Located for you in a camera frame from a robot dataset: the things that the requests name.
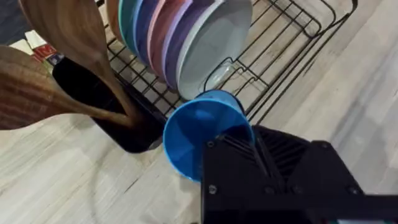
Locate clear glass cup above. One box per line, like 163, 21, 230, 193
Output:
205, 61, 239, 91

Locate pink plate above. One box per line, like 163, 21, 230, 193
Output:
146, 0, 187, 78

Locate brown plate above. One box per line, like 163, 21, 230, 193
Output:
104, 0, 124, 43

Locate heap of small boxes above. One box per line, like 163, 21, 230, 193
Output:
9, 30, 65, 66

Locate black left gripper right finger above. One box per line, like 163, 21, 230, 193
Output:
252, 124, 365, 198

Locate grey plate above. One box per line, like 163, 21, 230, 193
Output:
175, 0, 253, 100

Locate wooden spoon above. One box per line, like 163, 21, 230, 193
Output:
18, 0, 141, 125
0, 45, 134, 131

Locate teal plate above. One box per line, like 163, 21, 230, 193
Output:
118, 0, 141, 54

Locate black wire dish rack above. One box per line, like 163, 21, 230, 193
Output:
95, 0, 358, 125

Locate black cutlery holder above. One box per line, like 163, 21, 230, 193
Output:
52, 57, 167, 154

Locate purple plate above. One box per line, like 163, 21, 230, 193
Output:
161, 0, 215, 90

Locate blue plastic cup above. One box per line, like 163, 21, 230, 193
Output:
162, 89, 256, 183

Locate blue plate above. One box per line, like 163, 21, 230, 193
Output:
133, 0, 159, 65

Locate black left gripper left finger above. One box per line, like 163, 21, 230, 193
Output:
201, 133, 282, 203

